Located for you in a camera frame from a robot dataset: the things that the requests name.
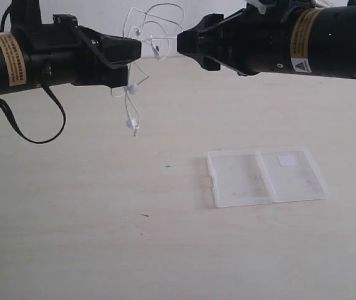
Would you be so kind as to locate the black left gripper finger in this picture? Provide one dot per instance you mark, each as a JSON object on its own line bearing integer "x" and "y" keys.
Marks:
{"x": 93, "y": 72}
{"x": 119, "y": 51}

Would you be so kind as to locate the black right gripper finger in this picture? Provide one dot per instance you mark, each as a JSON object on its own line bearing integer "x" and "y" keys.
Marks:
{"x": 194, "y": 44}
{"x": 213, "y": 25}

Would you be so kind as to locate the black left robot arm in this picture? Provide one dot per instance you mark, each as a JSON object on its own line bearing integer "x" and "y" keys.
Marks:
{"x": 0, "y": 62}

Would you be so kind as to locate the clear open plastic case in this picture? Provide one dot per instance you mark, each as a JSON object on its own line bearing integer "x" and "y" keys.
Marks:
{"x": 259, "y": 176}

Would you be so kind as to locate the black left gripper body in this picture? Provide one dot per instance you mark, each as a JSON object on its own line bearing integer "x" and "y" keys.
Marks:
{"x": 56, "y": 53}

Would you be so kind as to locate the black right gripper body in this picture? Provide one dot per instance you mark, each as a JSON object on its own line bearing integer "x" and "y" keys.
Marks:
{"x": 257, "y": 39}

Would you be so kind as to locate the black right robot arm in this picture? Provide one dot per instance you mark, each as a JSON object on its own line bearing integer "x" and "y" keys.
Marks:
{"x": 304, "y": 38}

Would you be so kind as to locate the white wired earphones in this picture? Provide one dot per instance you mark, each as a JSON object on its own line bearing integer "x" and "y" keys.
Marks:
{"x": 156, "y": 32}

